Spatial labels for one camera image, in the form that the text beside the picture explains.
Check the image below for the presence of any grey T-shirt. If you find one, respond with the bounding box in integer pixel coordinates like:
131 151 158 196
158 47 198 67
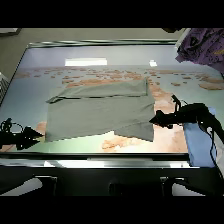
44 76 157 144

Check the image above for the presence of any black cable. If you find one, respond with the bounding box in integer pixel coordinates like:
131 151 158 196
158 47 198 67
199 120 224 180

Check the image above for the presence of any silver frame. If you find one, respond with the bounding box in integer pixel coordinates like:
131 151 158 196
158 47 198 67
0 155 224 197

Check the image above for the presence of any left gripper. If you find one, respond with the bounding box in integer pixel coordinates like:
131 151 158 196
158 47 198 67
13 125 45 151

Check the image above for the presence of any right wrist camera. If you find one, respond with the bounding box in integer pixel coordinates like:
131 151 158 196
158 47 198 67
170 94 184 113

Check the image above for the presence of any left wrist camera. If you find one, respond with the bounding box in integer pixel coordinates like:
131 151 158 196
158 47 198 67
0 117 15 134

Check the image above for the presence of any purple garment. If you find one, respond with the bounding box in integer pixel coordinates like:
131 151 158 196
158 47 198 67
175 27 224 74

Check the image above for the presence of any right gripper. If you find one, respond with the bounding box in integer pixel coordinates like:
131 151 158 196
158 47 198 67
148 109 175 130

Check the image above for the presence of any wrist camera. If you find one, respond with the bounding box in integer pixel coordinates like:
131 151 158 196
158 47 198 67
170 94 184 113
0 117 15 134

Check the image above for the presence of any blue garment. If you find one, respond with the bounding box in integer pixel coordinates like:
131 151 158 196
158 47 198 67
183 106 218 168

